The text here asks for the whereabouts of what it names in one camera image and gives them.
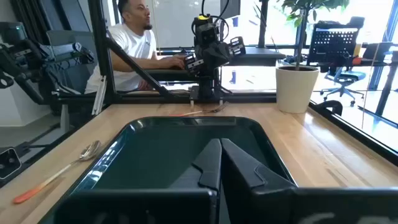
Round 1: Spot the dark monitor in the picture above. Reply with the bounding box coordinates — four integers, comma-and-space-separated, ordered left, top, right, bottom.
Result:
220, 0, 241, 20

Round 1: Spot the person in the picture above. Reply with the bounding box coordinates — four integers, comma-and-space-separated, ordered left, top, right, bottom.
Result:
84, 0, 188, 95

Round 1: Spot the dark green plastic tray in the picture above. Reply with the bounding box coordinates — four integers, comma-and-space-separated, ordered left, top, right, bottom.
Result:
39, 116, 298, 224

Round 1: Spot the small black camera box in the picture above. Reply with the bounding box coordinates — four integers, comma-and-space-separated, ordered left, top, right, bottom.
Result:
0, 147, 22, 180

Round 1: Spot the black perforated panel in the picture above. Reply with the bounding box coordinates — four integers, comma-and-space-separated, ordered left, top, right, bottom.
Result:
307, 16, 366, 67

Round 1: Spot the black panel stack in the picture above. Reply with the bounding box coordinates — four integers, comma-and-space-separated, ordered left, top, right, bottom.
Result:
9, 0, 94, 47

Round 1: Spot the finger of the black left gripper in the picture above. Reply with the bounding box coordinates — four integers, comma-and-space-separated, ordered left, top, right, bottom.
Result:
228, 36, 246, 57
183, 52, 205, 75

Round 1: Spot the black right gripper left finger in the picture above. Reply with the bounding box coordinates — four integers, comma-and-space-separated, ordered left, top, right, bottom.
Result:
39, 138, 223, 224

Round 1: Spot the green leafy plant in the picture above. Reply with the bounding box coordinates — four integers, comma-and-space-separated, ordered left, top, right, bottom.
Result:
276, 0, 351, 71

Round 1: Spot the black frame post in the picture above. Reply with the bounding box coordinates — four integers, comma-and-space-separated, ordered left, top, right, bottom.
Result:
87, 0, 118, 104

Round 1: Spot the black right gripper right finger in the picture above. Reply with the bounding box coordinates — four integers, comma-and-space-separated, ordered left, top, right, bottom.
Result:
221, 138, 398, 224

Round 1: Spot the black diagonal frame brace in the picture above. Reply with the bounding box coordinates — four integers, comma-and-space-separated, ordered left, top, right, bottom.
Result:
105, 36, 175, 99

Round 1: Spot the metal spoon orange handle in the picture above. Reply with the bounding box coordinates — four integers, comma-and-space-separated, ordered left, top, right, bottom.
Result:
12, 139, 102, 205

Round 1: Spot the white metal bracket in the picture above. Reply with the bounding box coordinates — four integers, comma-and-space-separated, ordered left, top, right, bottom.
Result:
91, 75, 108, 116

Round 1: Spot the black frame rail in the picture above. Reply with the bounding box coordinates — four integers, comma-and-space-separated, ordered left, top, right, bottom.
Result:
308, 100, 398, 166
55, 90, 278, 105

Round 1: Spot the blue office chair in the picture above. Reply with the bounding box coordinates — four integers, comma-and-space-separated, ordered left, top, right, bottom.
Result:
320, 68, 367, 107

